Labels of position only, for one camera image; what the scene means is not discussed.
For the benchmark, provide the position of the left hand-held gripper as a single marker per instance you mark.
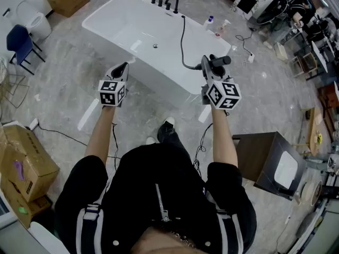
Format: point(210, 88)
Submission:
point(112, 92)

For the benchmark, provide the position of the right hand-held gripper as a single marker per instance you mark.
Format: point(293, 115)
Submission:
point(223, 95)

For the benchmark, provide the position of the person's left forearm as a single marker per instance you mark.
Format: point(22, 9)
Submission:
point(102, 131)

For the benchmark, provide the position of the person's right forearm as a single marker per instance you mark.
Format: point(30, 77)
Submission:
point(223, 139)

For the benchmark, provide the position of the white bathtub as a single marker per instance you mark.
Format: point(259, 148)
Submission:
point(137, 28)

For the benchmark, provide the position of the white power strip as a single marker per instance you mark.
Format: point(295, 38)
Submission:
point(251, 57)

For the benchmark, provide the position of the clear spray bottle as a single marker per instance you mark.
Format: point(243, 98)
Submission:
point(222, 28)

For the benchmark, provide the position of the white bottle blue cap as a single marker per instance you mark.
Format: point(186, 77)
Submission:
point(208, 22)

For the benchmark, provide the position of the cream square box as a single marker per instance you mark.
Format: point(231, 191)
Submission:
point(280, 51)

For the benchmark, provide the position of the person's white shoe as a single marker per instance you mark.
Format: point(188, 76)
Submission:
point(169, 120)
point(151, 140)

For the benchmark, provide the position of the person's black trouser leg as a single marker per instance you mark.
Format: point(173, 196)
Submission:
point(167, 134)

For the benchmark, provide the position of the black curved faucet spout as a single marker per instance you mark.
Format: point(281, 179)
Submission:
point(173, 1)

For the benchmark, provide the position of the wooden chair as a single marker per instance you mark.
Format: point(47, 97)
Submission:
point(306, 63)

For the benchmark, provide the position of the white toilet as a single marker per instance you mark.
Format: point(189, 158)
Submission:
point(37, 22)

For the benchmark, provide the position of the dark cabinet with white basin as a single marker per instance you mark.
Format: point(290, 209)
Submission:
point(260, 157)

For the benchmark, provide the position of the blue chair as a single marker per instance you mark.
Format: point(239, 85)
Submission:
point(19, 41)

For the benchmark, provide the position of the light wooden table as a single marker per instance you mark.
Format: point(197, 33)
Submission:
point(316, 131)

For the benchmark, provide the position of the person's black jacket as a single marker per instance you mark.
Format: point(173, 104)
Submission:
point(148, 194)

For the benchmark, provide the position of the large taped cardboard box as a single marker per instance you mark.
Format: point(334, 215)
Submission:
point(25, 163)

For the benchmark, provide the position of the low cardboard box green sticker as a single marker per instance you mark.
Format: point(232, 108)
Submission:
point(23, 209)

